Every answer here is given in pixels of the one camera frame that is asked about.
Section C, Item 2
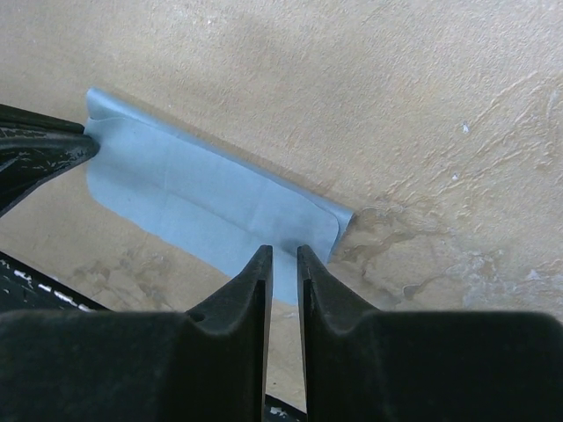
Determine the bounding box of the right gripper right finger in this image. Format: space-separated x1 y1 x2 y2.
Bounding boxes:
297 245 562 421

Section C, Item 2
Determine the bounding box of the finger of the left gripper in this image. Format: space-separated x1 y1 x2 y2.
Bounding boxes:
1 105 99 215

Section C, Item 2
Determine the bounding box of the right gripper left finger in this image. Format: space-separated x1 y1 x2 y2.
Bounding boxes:
1 245 273 421

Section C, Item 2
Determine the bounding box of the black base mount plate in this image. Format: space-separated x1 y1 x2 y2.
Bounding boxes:
0 250 309 422

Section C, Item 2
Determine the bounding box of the blue cleaning cloth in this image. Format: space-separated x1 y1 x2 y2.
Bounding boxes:
85 88 353 305

